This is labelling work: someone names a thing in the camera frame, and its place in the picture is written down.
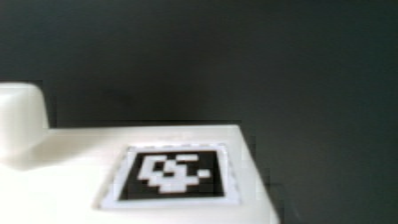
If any white drawer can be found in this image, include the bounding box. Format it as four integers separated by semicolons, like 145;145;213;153
0;82;281;224

